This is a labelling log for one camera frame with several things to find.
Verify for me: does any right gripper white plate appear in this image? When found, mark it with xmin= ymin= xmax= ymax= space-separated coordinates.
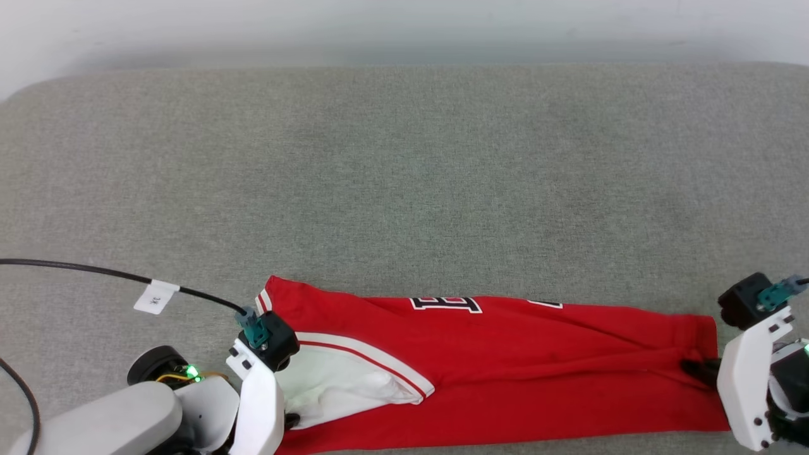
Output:
xmin=680 ymin=306 xmax=809 ymax=451

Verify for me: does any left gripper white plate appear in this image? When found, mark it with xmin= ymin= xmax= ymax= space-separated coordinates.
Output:
xmin=226 ymin=339 xmax=301 ymax=455

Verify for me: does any red and white jersey shirt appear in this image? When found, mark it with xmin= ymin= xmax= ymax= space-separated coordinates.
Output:
xmin=255 ymin=275 xmax=732 ymax=455

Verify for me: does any grey fabric sofa seat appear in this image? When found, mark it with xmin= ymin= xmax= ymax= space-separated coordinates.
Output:
xmin=0 ymin=62 xmax=809 ymax=455

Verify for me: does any teal left camera cable connector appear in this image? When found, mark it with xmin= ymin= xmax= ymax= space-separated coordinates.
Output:
xmin=235 ymin=306 xmax=271 ymax=349

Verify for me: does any teal camera cable connector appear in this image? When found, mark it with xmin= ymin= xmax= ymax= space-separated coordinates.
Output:
xmin=235 ymin=306 xmax=271 ymax=349
xmin=757 ymin=276 xmax=800 ymax=312

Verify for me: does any teal right camera cable connector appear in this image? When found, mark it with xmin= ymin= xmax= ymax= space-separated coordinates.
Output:
xmin=757 ymin=276 xmax=800 ymax=312

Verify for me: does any white paper cable label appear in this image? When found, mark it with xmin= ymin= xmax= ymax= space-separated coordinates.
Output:
xmin=133 ymin=280 xmax=181 ymax=315

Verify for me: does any black left camera cable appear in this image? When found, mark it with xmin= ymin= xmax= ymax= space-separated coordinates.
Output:
xmin=0 ymin=258 xmax=248 ymax=315

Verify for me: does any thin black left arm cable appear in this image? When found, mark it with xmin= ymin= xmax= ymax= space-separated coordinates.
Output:
xmin=0 ymin=358 xmax=41 ymax=455

